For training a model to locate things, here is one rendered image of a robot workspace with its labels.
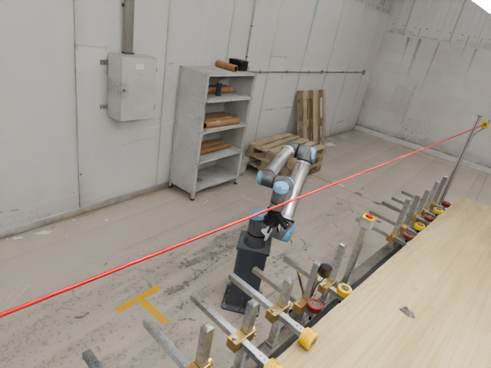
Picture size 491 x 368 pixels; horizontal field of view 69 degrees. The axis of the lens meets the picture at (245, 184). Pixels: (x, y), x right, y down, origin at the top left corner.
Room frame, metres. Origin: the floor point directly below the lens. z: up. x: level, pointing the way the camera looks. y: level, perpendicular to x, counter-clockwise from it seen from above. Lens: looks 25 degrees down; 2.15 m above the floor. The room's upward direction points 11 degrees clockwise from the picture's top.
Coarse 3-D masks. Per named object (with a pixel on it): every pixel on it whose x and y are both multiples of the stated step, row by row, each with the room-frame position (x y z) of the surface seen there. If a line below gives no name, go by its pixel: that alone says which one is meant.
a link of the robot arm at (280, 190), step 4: (276, 184) 1.92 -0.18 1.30; (280, 184) 1.93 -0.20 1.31; (284, 184) 1.94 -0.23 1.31; (288, 184) 1.95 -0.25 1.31; (276, 188) 1.90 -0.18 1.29; (280, 188) 1.89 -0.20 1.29; (284, 188) 1.89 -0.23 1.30; (288, 188) 1.91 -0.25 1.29; (276, 192) 1.89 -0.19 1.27; (280, 192) 1.89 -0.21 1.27; (284, 192) 1.89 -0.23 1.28; (288, 192) 1.94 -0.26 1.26; (272, 196) 1.91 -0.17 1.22; (276, 196) 1.89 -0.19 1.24; (280, 196) 1.89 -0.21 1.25; (284, 196) 1.90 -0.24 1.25; (272, 200) 1.91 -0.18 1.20; (276, 200) 1.89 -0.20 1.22; (280, 200) 1.89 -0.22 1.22; (284, 200) 1.90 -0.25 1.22; (276, 204) 1.89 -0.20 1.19
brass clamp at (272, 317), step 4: (276, 304) 1.30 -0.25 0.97; (288, 304) 1.31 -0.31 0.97; (276, 308) 1.27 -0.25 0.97; (280, 308) 1.28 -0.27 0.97; (284, 308) 1.28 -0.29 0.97; (288, 308) 1.31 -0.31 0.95; (268, 312) 1.24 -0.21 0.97; (276, 312) 1.25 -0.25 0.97; (280, 312) 1.25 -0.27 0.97; (284, 312) 1.29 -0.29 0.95; (268, 316) 1.24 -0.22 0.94; (272, 316) 1.23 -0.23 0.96; (276, 316) 1.23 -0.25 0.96; (268, 320) 1.24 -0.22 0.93; (272, 320) 1.23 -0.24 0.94; (276, 320) 1.24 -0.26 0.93
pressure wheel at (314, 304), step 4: (308, 300) 1.44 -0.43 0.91; (312, 300) 1.45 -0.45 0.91; (316, 300) 1.45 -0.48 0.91; (308, 304) 1.41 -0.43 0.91; (312, 304) 1.42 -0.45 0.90; (316, 304) 1.42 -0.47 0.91; (320, 304) 1.43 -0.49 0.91; (308, 308) 1.40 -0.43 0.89; (312, 308) 1.39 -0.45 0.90; (316, 308) 1.39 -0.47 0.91; (320, 308) 1.40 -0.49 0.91; (312, 312) 1.39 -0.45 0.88; (316, 312) 1.39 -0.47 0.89; (320, 312) 1.41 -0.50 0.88
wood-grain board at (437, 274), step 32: (448, 224) 2.69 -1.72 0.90; (480, 224) 2.81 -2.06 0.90; (416, 256) 2.08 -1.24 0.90; (448, 256) 2.16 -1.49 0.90; (480, 256) 2.25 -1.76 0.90; (384, 288) 1.67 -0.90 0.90; (416, 288) 1.72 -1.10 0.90; (448, 288) 1.78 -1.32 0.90; (480, 288) 1.85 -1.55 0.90; (352, 320) 1.37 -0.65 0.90; (384, 320) 1.41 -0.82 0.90; (416, 320) 1.46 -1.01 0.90; (448, 320) 1.50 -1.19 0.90; (480, 320) 1.55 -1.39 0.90; (288, 352) 1.10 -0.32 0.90; (320, 352) 1.14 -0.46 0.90; (352, 352) 1.17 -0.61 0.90; (384, 352) 1.20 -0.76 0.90; (416, 352) 1.24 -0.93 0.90; (448, 352) 1.28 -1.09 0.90; (480, 352) 1.32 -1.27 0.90
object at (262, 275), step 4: (256, 268) 1.68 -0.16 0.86; (256, 272) 1.66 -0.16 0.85; (260, 272) 1.65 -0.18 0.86; (264, 272) 1.66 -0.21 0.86; (260, 276) 1.64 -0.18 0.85; (264, 276) 1.62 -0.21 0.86; (268, 276) 1.63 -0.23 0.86; (264, 280) 1.61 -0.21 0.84; (268, 280) 1.60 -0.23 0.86; (272, 280) 1.60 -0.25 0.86; (268, 284) 1.60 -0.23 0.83; (272, 284) 1.58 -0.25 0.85; (276, 284) 1.58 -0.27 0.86; (280, 284) 1.58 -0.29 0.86; (276, 288) 1.56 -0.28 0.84; (280, 288) 1.55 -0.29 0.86; (280, 292) 1.54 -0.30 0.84; (292, 296) 1.50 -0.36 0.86; (296, 296) 1.51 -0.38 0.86; (292, 300) 1.49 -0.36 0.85; (296, 300) 1.48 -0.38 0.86; (304, 308) 1.44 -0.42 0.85; (308, 312) 1.42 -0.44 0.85; (312, 316) 1.41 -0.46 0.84
